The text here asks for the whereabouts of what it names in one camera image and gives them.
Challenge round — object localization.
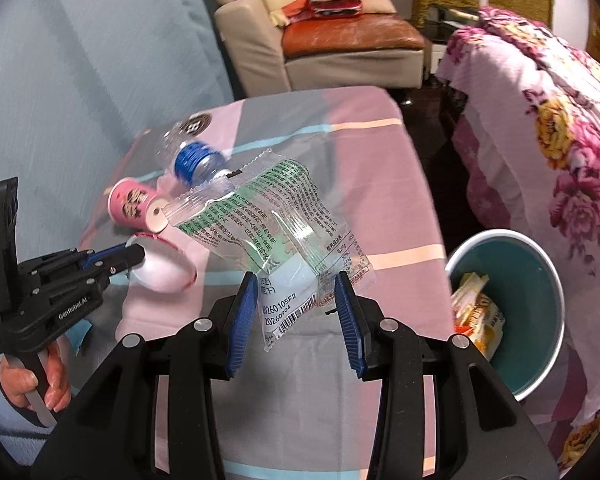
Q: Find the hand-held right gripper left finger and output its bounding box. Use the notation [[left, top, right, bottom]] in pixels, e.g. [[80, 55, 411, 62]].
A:
[[30, 272, 259, 480]]

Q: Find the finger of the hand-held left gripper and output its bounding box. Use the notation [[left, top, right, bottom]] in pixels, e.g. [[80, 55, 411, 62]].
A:
[[105, 259, 146, 275], [76, 242, 146, 268]]

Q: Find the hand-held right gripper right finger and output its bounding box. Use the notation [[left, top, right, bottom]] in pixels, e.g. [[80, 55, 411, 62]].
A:
[[332, 272, 563, 480]]

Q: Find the white bowl red rim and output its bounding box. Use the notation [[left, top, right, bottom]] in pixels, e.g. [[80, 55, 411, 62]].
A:
[[129, 232, 198, 293]]

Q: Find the clear green printed packet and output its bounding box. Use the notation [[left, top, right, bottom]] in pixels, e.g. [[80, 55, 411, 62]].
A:
[[169, 147, 373, 353]]

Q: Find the teal white waste bin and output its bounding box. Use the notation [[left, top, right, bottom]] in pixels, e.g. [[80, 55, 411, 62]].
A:
[[445, 229, 566, 402]]

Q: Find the person's left hand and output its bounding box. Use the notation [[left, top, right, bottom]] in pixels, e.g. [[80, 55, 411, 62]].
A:
[[0, 345, 73, 413]]

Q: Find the pink printed paper cup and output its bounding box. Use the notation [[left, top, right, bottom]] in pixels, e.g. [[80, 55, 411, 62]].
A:
[[107, 177, 172, 235]]

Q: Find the clear plastic bottle blue label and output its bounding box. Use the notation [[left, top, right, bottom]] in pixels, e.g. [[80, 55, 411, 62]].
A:
[[157, 125, 231, 193]]

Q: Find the pale yellow wrapper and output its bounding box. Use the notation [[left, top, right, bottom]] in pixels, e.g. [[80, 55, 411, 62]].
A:
[[452, 271, 491, 313]]

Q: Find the orange snack packet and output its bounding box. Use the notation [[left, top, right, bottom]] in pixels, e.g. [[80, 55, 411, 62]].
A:
[[457, 300, 506, 361]]

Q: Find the pink floral bed blanket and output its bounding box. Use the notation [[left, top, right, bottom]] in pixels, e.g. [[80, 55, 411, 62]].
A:
[[437, 6, 600, 461]]

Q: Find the beige sofa orange leather seat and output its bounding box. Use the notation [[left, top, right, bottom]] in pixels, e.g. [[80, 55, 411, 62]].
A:
[[207, 0, 431, 101]]

